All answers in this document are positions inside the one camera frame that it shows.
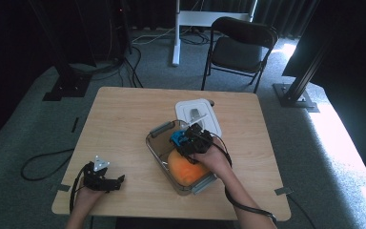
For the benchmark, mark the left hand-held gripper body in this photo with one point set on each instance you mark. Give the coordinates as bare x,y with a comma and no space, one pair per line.
95,183

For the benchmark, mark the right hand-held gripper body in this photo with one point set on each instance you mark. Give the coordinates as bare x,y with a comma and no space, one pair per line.
200,140

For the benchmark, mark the blue toy car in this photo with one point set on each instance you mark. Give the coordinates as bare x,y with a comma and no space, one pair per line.
177,137

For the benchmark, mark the orange plush toy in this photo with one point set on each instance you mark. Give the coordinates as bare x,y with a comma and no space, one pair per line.
186,171

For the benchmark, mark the white storage box lid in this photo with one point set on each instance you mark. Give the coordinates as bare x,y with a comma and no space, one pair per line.
211,117

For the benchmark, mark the clear plastic storage box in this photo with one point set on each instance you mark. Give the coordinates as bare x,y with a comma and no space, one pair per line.
158,149

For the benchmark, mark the person's left hand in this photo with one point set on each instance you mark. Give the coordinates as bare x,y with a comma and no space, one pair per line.
87,200

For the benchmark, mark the person's right hand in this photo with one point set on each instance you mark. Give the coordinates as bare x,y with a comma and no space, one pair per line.
214,159

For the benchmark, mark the grey tape piece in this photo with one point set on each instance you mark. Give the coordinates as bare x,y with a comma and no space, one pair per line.
62,187
283,191

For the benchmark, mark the black tape strip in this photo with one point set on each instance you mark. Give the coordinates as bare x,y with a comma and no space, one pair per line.
75,124

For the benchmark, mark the black folding chair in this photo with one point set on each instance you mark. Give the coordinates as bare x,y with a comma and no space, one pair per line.
238,52

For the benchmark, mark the black metal stand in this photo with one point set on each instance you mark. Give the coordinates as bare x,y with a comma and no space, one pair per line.
66,82
294,95

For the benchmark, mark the dark equipment rack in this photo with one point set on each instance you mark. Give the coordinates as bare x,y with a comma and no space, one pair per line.
108,28

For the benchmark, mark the dark curtain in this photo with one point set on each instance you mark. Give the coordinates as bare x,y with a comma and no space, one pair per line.
282,16

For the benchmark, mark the white desk frame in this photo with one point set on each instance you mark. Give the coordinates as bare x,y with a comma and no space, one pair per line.
178,38

